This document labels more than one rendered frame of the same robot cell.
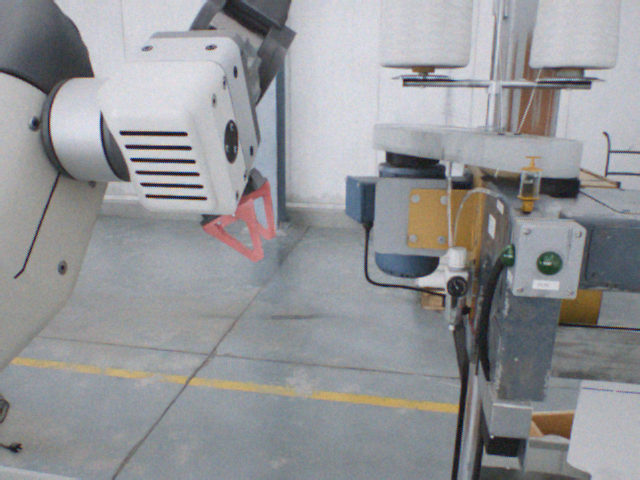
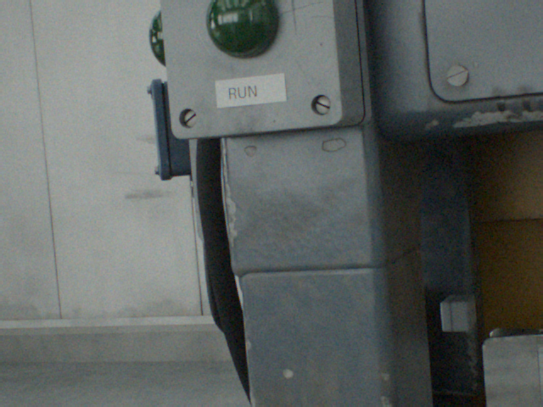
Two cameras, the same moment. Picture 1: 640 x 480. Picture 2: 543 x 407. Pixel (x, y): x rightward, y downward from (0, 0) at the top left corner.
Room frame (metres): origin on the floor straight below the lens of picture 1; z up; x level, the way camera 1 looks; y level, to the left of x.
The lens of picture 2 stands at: (0.17, -0.36, 1.23)
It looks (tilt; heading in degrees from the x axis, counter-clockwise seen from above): 3 degrees down; 11
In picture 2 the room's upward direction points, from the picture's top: 5 degrees counter-clockwise
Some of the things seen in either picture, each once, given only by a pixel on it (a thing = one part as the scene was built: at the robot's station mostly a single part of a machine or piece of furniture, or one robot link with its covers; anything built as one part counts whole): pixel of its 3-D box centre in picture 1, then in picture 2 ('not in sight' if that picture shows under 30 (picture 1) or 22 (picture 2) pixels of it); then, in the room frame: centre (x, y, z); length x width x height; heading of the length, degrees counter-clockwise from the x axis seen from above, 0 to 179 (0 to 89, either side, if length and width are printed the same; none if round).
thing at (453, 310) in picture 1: (453, 308); not in sight; (0.86, -0.25, 1.11); 0.03 x 0.03 x 0.06
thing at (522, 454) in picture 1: (503, 436); not in sight; (0.65, -0.28, 0.98); 0.09 x 0.05 x 0.05; 170
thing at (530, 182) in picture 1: (530, 183); not in sight; (0.66, -0.28, 1.37); 0.03 x 0.02 x 0.03; 80
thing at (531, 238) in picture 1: (544, 257); (265, 25); (0.60, -0.28, 1.29); 0.08 x 0.05 x 0.09; 80
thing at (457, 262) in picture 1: (457, 290); not in sight; (0.85, -0.25, 1.14); 0.05 x 0.04 x 0.16; 170
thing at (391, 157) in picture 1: (412, 157); not in sight; (1.13, -0.21, 1.35); 0.12 x 0.12 x 0.04
